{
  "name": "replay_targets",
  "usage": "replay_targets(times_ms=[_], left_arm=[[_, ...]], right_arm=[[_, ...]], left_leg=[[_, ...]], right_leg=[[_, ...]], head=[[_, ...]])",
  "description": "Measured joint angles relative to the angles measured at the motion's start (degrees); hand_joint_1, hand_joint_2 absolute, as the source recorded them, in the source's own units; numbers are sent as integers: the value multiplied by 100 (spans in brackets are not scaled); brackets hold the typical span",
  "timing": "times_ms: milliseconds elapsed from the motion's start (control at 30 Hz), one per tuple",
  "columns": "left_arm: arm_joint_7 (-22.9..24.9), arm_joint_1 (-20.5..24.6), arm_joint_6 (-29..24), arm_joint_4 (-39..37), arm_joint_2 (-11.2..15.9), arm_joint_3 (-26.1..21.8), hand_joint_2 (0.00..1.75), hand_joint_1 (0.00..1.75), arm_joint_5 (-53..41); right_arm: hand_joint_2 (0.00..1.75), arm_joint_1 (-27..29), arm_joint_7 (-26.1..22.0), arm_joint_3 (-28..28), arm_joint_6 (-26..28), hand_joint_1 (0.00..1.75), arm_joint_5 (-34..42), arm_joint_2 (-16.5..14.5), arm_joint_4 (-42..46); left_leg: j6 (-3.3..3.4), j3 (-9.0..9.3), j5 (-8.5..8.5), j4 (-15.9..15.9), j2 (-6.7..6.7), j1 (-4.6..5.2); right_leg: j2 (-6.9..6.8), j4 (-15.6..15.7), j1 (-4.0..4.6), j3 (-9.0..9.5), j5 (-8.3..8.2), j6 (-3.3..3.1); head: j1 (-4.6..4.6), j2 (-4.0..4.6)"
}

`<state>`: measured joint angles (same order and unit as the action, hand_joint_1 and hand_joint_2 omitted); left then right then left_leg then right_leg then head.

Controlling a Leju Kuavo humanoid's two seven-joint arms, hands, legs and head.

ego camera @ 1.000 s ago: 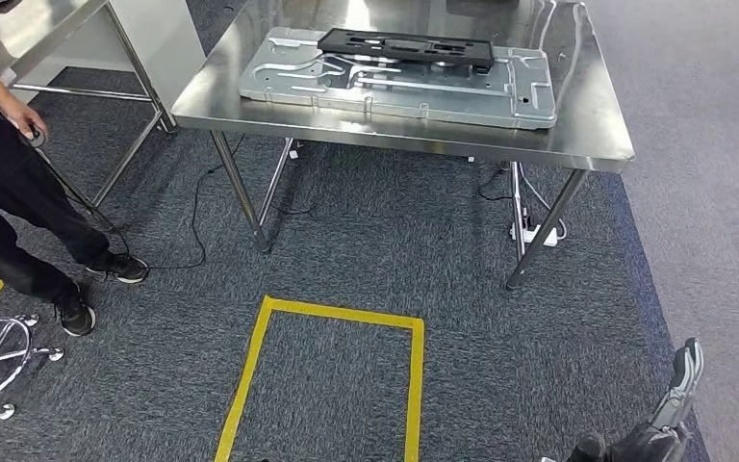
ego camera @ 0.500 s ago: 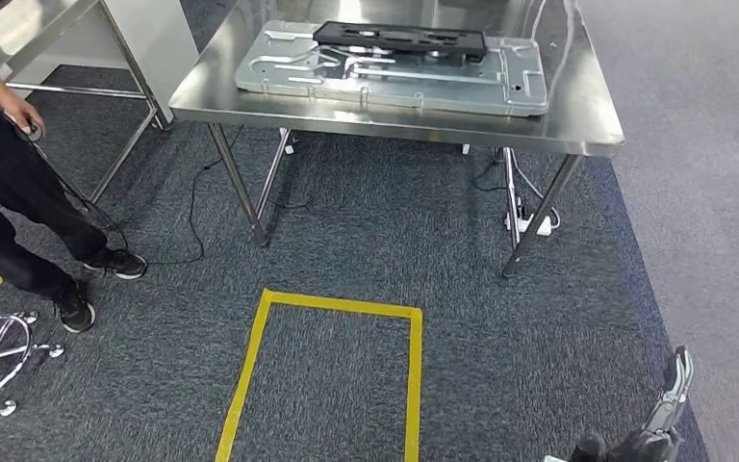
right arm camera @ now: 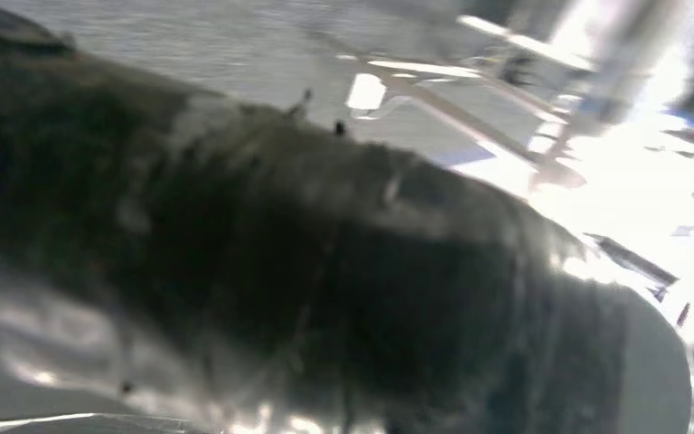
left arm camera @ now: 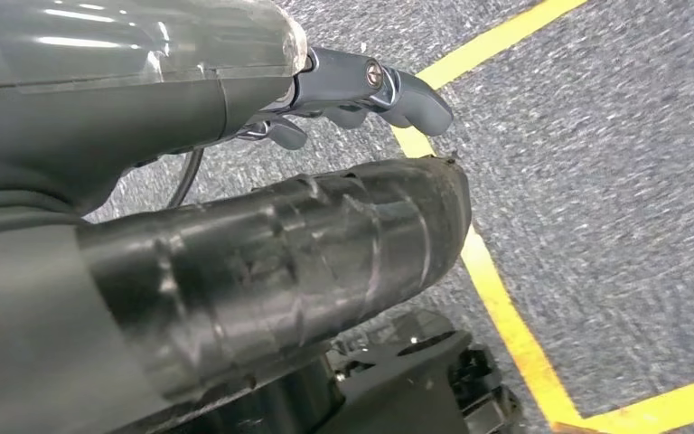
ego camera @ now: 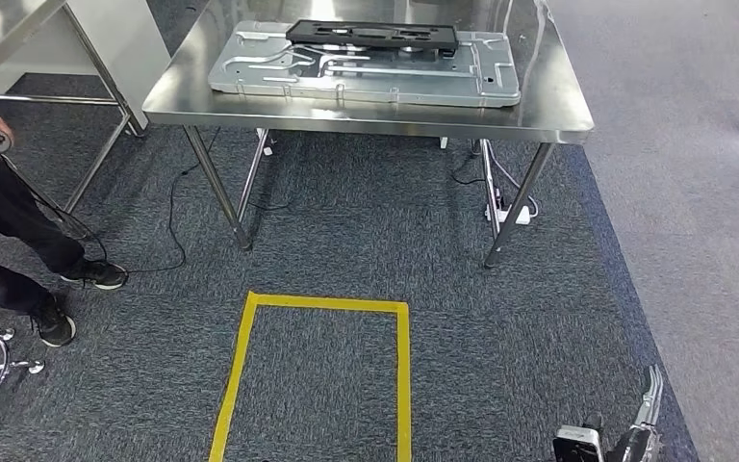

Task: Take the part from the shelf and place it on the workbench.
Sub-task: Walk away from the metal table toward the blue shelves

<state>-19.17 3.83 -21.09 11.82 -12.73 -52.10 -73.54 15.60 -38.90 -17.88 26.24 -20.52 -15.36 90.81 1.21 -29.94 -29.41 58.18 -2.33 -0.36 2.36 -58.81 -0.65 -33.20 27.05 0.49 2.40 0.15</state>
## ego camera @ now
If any black underbench cable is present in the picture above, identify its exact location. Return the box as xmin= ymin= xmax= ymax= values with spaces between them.
xmin=449 ymin=142 xmax=487 ymax=188

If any white cabinet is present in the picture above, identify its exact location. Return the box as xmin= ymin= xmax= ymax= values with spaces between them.
xmin=0 ymin=0 xmax=172 ymax=130

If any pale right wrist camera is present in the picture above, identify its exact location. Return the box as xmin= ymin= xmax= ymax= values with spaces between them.
xmin=551 ymin=424 xmax=606 ymax=462

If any white power cord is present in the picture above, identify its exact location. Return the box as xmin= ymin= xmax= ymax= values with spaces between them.
xmin=485 ymin=140 xmax=541 ymax=219

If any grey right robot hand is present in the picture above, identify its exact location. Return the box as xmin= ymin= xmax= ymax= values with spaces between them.
xmin=603 ymin=364 xmax=665 ymax=462

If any stainless steel workbench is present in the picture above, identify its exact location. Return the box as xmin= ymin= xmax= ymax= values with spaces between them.
xmin=141 ymin=0 xmax=596 ymax=270

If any yellow floor tape square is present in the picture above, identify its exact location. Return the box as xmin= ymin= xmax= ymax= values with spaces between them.
xmin=208 ymin=291 xmax=414 ymax=462

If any black floor cable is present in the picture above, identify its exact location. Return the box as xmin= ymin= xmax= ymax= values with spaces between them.
xmin=0 ymin=126 xmax=222 ymax=276

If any steel side table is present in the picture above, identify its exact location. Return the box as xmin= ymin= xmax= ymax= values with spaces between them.
xmin=0 ymin=0 xmax=149 ymax=216

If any black plastic plate bracket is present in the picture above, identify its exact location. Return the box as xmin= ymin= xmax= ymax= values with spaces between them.
xmin=285 ymin=18 xmax=460 ymax=54

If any person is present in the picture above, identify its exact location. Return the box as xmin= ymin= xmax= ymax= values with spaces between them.
xmin=0 ymin=86 xmax=130 ymax=349

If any stamped silver metal plate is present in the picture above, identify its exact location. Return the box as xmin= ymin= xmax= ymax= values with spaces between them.
xmin=207 ymin=20 xmax=522 ymax=110

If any white floor plug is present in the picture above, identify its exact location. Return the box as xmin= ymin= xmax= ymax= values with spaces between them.
xmin=485 ymin=203 xmax=533 ymax=226

